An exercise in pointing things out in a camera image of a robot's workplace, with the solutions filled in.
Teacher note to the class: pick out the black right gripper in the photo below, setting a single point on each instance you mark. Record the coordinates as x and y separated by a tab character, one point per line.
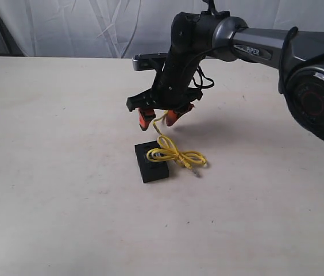
170	90

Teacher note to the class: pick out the white backdrop curtain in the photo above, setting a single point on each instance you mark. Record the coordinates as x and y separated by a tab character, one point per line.
121	29

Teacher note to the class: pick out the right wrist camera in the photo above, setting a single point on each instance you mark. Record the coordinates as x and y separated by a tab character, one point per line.
146	62

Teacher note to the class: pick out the small black box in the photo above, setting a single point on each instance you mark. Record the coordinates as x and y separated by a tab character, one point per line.
150	171

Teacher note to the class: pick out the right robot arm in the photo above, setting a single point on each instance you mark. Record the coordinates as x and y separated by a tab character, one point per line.
297	55

